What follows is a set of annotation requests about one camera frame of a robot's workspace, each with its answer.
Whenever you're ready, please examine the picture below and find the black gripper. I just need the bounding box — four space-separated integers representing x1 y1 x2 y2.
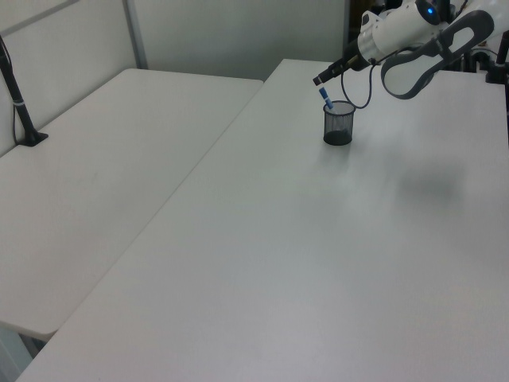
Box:
313 37 375 88

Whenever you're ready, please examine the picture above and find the blue and white marker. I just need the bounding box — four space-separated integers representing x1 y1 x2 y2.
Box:
318 87 336 111

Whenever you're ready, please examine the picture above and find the black mesh pen cup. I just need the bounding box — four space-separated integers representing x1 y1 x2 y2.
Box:
322 99 356 146

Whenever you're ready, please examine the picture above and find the black stand with clamp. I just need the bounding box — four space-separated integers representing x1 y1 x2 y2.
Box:
484 33 509 85

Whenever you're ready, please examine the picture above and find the white side table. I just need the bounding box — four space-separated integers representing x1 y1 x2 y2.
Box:
0 67 266 341

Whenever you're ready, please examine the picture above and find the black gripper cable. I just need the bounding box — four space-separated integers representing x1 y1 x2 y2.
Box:
340 57 401 109

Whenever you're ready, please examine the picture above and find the grey partition post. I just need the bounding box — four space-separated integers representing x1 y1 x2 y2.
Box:
122 0 149 70

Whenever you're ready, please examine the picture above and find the black clamped camera pole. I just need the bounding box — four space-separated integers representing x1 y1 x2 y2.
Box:
0 34 49 147

